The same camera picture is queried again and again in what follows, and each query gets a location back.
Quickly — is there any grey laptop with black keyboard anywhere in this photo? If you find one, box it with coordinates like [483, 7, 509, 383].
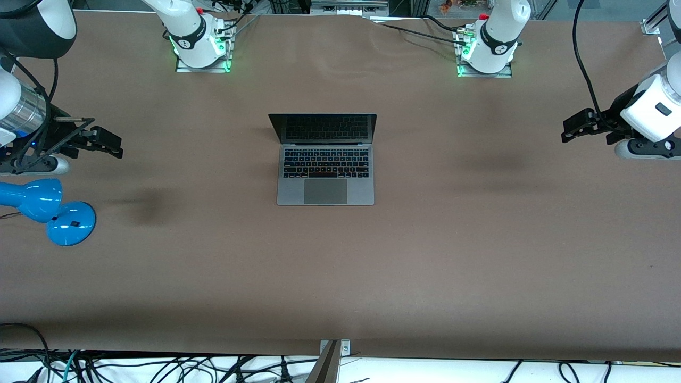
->
[268, 113, 378, 206]

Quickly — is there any blue desk lamp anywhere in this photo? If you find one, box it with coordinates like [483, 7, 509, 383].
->
[0, 178, 97, 247]

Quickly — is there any grey electronics box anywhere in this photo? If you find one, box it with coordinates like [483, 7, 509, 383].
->
[310, 0, 390, 16]

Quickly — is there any aluminium frame profile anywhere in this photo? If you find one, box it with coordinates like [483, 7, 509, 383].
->
[640, 0, 673, 36]

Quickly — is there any long black base cable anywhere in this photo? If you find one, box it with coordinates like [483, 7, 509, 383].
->
[379, 22, 471, 48]

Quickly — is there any black looped floor cable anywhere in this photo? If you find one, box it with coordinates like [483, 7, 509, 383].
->
[0, 322, 52, 383]

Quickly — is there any teal floor cable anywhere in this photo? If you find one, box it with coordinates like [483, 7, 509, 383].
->
[62, 350, 81, 383]

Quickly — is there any silver table edge bracket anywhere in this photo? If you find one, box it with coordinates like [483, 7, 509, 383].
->
[319, 339, 351, 356]

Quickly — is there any dark metal post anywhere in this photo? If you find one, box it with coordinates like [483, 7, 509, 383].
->
[304, 340, 342, 383]

